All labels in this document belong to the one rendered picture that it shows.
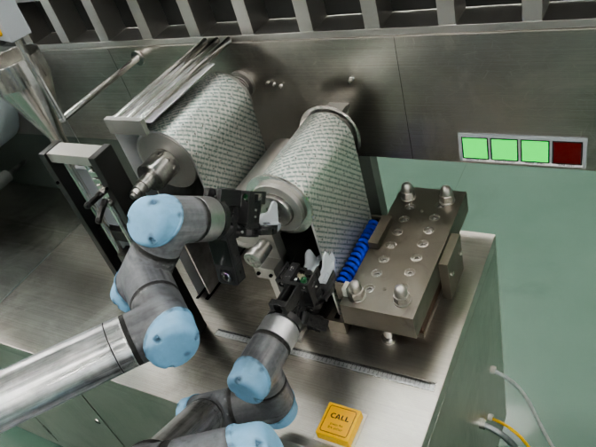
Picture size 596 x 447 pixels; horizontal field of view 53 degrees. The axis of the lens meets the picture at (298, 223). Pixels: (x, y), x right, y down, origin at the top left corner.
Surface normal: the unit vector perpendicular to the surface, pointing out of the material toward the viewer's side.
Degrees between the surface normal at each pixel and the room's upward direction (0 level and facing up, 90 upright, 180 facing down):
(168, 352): 90
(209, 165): 92
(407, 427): 0
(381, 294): 0
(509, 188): 0
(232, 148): 92
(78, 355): 33
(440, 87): 90
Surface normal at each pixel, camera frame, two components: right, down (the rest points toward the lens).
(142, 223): -0.49, 0.03
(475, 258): -0.25, -0.75
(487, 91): -0.44, 0.66
